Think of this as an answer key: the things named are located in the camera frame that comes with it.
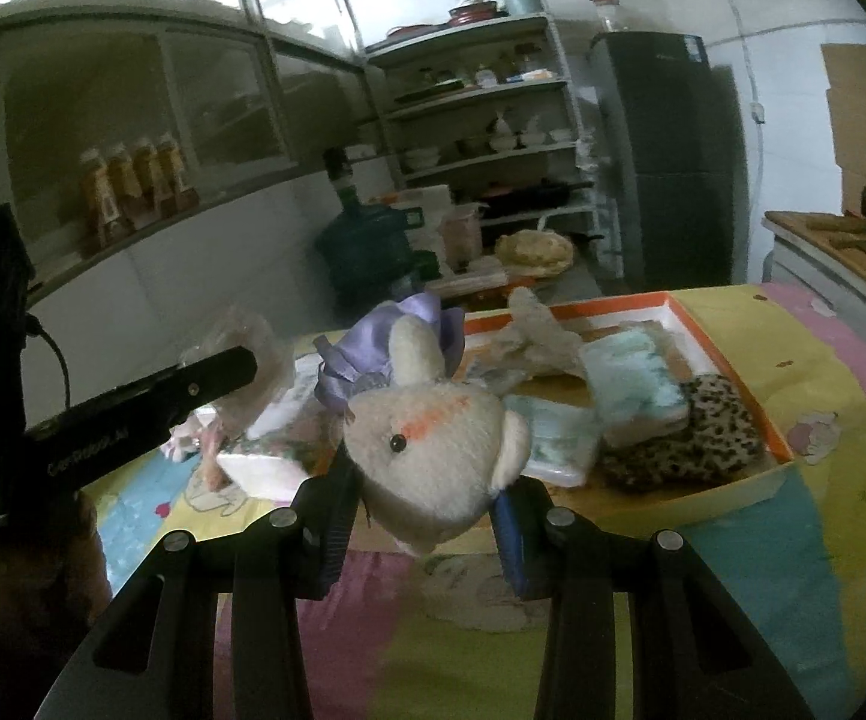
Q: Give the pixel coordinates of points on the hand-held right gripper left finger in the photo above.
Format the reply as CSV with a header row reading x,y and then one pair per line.
x,y
332,532

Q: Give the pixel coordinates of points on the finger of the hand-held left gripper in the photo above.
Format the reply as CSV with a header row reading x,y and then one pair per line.
x,y
212,382

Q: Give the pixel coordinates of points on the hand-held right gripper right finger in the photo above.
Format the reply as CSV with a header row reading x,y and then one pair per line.
x,y
509,540

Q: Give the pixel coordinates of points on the clear plastic bag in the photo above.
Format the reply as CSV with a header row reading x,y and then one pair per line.
x,y
249,349

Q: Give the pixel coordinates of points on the face mask pack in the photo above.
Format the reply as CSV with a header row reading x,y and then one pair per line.
x,y
557,439

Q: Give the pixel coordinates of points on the beige plush rabbit toy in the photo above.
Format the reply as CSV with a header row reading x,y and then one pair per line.
x,y
433,457

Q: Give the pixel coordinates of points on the orange-rimmed white tray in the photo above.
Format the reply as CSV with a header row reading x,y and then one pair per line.
x,y
740,487

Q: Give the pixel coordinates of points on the white patterned soft pack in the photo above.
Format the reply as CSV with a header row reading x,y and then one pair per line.
x,y
268,469

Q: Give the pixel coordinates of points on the person's left hand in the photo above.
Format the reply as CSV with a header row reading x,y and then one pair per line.
x,y
36,585

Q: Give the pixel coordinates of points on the pale green towel pack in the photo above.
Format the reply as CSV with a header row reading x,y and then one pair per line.
x,y
632,382

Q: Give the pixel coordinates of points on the blue water jug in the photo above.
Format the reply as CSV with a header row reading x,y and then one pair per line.
x,y
369,255

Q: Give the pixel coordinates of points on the leopard print pouch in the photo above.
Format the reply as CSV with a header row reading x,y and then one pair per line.
x,y
695,435

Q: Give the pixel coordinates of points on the orange drink bottle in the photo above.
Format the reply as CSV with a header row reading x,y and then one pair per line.
x,y
94,199
174,169
124,184
149,174

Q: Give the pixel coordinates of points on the black water jug pump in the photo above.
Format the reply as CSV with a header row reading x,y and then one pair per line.
x,y
341,172

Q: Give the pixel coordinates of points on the white foam box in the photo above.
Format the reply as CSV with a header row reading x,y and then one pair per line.
x,y
422,204

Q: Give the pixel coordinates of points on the pink plastic container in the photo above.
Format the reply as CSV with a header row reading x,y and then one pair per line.
x,y
459,238

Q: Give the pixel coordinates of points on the pile of beige flatbreads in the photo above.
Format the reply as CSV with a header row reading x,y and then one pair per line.
x,y
534,251

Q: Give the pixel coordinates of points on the colourful cartoon play mat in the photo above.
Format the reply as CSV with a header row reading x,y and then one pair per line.
x,y
815,540

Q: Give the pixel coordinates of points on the black wok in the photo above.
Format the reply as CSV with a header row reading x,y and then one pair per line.
x,y
530,196

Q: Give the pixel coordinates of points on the white ceramic dishes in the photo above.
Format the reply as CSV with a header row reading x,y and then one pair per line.
x,y
512,133

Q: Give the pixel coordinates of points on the red flat pan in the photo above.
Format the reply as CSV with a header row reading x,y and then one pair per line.
x,y
409,31

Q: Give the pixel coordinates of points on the dark grey refrigerator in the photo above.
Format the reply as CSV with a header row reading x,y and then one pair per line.
x,y
673,165

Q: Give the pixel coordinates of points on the wooden top counter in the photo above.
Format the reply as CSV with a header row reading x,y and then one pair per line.
x,y
815,236

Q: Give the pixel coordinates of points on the white metal shelf rack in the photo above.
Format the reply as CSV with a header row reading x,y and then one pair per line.
x,y
564,90

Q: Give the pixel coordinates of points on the red pot with glass lid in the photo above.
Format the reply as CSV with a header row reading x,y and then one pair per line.
x,y
476,10

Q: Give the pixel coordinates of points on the glass jar with red lid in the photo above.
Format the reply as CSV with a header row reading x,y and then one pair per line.
x,y
605,11

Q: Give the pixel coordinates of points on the glass-door wall cabinet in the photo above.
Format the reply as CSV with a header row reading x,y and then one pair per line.
x,y
215,90

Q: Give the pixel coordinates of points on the white wall socket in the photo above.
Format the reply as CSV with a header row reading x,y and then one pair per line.
x,y
759,112

